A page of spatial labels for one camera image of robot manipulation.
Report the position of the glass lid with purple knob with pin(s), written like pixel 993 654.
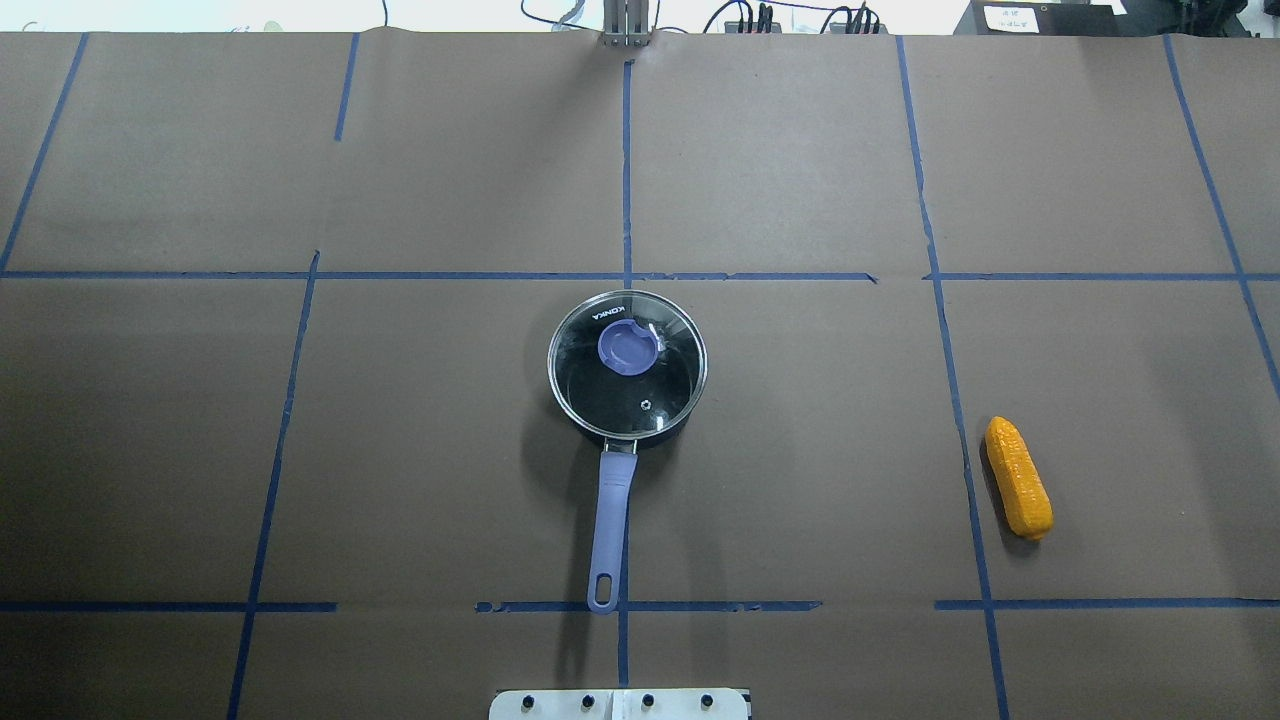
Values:
pixel 628 366

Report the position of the yellow corn cob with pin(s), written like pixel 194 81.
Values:
pixel 1028 509

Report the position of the white mounting plate with bolts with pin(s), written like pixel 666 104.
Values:
pixel 623 703

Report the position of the black power strip with plugs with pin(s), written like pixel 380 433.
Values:
pixel 762 18

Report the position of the black box with white label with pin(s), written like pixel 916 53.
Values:
pixel 1038 18

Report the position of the black pot with purple handle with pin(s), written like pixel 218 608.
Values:
pixel 616 473

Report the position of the aluminium frame post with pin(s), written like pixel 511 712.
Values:
pixel 626 23

